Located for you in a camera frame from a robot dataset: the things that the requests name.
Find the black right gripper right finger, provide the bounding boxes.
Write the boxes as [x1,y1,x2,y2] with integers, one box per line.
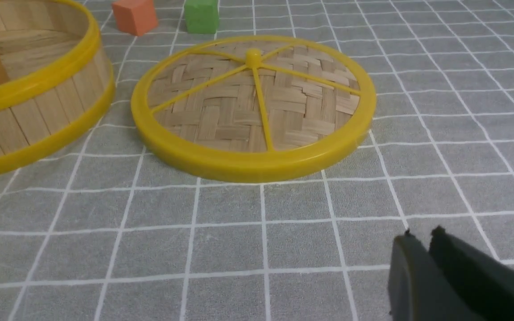
[429,226,514,321]

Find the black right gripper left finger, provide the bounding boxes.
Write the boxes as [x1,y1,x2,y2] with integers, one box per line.
[387,229,483,321]

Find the woven bamboo lid yellow rim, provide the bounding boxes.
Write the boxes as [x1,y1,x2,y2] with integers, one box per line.
[131,35,377,183]

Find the bamboo steamer basket yellow rims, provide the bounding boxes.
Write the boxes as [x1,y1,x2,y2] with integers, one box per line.
[0,0,116,174]

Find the grey checked tablecloth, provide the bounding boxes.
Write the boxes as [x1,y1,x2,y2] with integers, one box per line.
[0,0,514,321]

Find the green cube block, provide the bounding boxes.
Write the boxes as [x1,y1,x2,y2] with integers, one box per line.
[184,0,220,34]

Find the orange cube block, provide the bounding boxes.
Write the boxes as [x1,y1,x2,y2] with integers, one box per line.
[112,0,158,37]

